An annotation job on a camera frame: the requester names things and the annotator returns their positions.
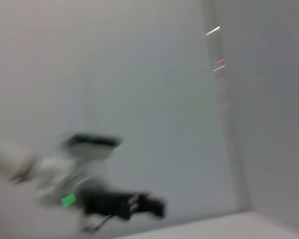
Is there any left gripper cable with plug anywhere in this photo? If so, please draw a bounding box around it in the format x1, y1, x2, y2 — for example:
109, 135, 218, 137
83, 213, 114, 233

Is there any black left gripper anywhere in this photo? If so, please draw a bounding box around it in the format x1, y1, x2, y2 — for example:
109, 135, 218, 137
78, 183, 167, 221

